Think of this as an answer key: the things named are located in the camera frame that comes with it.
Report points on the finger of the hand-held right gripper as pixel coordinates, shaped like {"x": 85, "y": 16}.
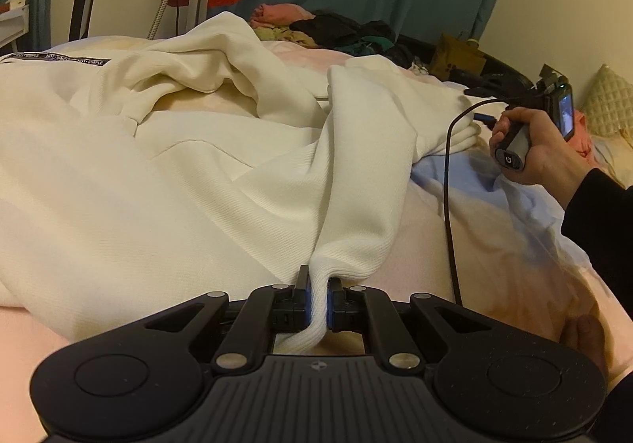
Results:
{"x": 499, "y": 91}
{"x": 485, "y": 117}

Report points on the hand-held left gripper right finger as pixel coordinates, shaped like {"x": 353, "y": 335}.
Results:
{"x": 333, "y": 304}

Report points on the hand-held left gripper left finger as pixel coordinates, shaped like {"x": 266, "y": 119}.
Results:
{"x": 304, "y": 297}

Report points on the white hoodie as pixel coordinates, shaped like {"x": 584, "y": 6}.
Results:
{"x": 207, "y": 166}

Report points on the person's right forearm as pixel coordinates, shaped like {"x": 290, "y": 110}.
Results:
{"x": 601, "y": 235}

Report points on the pile of dark clothes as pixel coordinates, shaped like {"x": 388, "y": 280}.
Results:
{"x": 351, "y": 34}

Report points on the person's right hand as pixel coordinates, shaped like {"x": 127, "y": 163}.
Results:
{"x": 549, "y": 161}

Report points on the person's left hand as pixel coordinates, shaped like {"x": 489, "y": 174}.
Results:
{"x": 586, "y": 344}

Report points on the red pink cloth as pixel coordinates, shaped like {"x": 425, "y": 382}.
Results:
{"x": 582, "y": 138}

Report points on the quilted cream cushion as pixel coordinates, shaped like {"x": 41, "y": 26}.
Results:
{"x": 611, "y": 101}

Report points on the brown cardboard box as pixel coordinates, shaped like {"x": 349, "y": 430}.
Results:
{"x": 457, "y": 54}

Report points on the yellow green cloth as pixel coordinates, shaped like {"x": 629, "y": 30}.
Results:
{"x": 284, "y": 34}

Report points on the salmon pink garment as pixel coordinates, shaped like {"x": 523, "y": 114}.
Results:
{"x": 277, "y": 13}

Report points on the white shelf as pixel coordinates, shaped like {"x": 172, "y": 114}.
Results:
{"x": 12, "y": 20}

